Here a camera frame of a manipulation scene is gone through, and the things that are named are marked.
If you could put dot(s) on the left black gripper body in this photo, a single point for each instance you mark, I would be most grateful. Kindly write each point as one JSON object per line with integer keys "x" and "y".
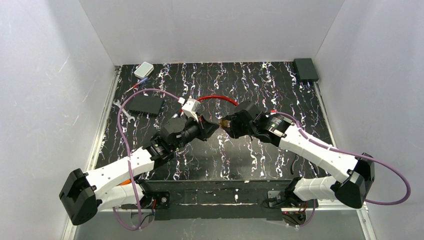
{"x": 202, "y": 127}

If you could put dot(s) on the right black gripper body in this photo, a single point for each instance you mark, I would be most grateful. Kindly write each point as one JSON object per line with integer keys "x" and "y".
{"x": 236, "y": 124}

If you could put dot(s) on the brass padlock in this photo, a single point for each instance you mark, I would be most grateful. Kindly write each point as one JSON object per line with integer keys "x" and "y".
{"x": 224, "y": 123}

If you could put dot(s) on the red cable lock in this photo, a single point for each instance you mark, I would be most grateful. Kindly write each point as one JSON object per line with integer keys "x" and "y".
{"x": 179, "y": 114}

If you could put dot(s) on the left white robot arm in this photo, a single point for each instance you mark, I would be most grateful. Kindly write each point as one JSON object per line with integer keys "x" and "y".
{"x": 153, "y": 154}

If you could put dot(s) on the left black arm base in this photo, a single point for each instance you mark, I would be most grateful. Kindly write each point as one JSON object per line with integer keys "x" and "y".
{"x": 162, "y": 200}

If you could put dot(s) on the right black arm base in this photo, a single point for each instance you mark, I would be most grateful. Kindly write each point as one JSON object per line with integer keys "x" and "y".
{"x": 276, "y": 199}

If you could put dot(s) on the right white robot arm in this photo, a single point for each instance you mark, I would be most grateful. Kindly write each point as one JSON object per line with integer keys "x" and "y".
{"x": 350, "y": 179}

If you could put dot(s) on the black flat box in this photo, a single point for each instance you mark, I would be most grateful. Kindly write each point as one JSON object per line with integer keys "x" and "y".
{"x": 145, "y": 104}

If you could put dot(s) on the red blue screwdriver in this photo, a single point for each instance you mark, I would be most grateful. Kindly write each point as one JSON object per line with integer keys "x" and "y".
{"x": 139, "y": 82}

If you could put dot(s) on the white rectangular box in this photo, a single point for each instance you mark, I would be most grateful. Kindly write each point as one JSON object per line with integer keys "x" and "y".
{"x": 144, "y": 70}

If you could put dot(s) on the black corner box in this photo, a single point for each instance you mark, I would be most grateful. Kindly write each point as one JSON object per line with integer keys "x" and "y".
{"x": 305, "y": 70}

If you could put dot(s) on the silver wrench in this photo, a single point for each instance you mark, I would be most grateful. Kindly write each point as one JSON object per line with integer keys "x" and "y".
{"x": 129, "y": 117}

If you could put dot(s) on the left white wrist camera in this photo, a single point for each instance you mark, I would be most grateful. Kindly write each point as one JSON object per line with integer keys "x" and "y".
{"x": 189, "y": 108}

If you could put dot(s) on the orange cable connector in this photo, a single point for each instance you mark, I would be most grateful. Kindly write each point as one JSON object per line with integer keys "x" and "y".
{"x": 125, "y": 182}

